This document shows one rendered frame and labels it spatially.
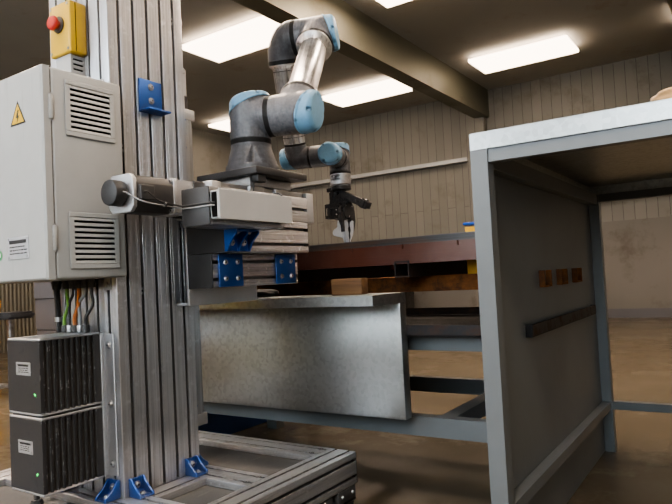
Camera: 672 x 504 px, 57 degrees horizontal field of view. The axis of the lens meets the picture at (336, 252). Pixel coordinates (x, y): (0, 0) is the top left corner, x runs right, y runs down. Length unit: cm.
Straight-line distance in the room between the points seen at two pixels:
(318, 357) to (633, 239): 745
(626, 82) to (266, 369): 792
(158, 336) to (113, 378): 16
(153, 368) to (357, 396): 66
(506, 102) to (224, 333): 801
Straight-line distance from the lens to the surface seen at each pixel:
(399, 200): 1036
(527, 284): 182
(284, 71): 215
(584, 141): 142
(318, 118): 178
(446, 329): 186
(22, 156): 157
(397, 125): 1055
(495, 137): 147
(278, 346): 216
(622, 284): 921
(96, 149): 157
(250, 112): 178
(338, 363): 202
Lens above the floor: 74
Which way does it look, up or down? 2 degrees up
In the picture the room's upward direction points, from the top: 3 degrees counter-clockwise
